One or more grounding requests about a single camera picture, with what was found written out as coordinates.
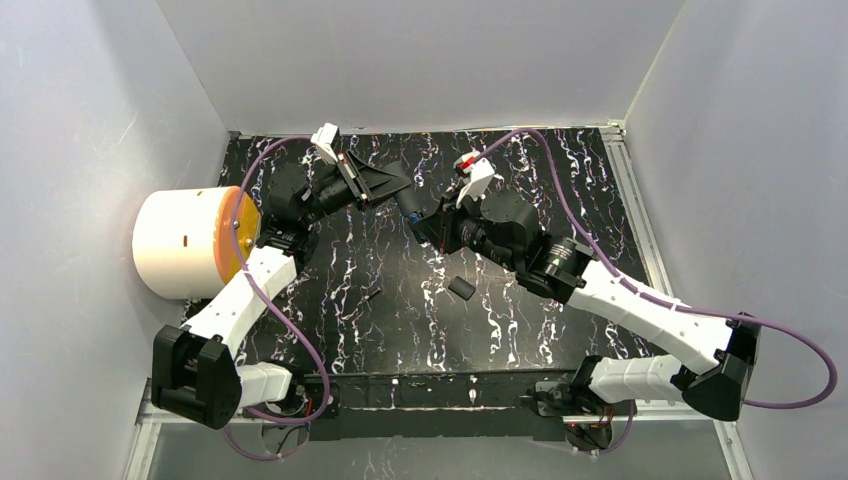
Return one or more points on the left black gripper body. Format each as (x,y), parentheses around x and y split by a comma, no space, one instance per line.
(357,182)

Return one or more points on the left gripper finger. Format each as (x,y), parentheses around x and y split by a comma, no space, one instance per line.
(365,172)
(378,193)

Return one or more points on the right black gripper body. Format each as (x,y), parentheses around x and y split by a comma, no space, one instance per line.
(436,226)

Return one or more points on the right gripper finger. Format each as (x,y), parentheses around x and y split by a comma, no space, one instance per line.
(452,209)
(440,240)

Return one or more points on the black remote control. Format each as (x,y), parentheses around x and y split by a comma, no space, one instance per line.
(408,201)

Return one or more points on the black remote battery cover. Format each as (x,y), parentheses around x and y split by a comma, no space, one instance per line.
(462,288)

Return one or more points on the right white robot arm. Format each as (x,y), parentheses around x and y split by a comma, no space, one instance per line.
(707,363)

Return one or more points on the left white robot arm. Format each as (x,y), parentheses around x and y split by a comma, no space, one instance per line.
(237,253)

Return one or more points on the white orange cylinder container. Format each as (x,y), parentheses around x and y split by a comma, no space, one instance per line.
(184,241)

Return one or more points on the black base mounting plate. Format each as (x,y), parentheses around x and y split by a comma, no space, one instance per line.
(464,404)

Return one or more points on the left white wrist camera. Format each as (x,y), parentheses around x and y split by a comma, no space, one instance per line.
(324,141)

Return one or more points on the right aluminium frame rail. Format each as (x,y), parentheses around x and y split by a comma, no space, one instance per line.
(614,140)

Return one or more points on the aluminium frame rail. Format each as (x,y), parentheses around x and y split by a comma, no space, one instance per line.
(614,140)
(661,442)

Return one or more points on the front aluminium frame rail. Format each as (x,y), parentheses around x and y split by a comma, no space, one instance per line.
(661,442)

